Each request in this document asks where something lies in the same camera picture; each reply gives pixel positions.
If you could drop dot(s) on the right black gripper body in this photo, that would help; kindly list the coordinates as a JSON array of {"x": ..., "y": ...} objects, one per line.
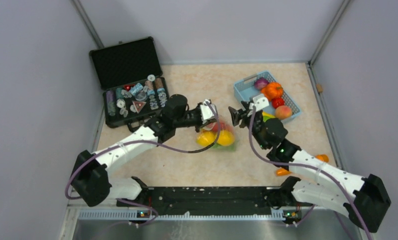
[{"x": 257, "y": 125}]

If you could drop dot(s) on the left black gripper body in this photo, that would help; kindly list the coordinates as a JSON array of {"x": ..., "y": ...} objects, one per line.
[{"x": 190, "y": 119}]

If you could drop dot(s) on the red toy apple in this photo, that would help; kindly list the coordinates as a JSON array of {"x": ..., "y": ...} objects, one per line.
[{"x": 222, "y": 126}]

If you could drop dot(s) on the small yellow toy lemon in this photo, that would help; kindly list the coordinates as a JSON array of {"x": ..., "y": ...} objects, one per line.
[{"x": 225, "y": 138}]

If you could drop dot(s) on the clear dotted zip bag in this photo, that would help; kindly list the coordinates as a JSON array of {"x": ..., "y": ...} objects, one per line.
[{"x": 216, "y": 146}]

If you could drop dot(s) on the blue perforated plastic basket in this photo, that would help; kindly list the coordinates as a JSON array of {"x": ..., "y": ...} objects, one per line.
[{"x": 244, "y": 90}]

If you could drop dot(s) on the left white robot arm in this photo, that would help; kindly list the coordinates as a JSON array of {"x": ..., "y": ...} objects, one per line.
[{"x": 90, "y": 177}]

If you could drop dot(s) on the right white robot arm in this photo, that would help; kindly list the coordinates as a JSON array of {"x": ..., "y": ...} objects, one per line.
[{"x": 364, "y": 200}]

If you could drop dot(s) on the yellow toy banana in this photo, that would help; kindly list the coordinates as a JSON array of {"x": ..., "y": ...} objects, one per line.
[{"x": 266, "y": 116}]

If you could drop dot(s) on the toy peach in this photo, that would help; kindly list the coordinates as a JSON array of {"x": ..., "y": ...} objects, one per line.
[{"x": 283, "y": 112}]

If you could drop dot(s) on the red toy pepper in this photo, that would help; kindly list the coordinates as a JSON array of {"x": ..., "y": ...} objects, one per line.
[{"x": 277, "y": 102}]

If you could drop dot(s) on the orange toy carrot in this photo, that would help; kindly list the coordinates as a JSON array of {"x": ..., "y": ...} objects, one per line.
[{"x": 283, "y": 172}]

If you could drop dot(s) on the purple toy onion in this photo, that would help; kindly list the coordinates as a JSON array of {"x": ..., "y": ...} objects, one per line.
[{"x": 260, "y": 83}]

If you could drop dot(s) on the orange toy pumpkin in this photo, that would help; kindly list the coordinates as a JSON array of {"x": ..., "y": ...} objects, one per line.
[{"x": 272, "y": 90}]

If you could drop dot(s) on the black poker chip case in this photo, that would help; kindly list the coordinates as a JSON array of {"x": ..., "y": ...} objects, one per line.
[{"x": 131, "y": 77}]

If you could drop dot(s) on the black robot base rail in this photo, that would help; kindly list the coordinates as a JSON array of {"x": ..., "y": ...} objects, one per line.
[{"x": 217, "y": 201}]

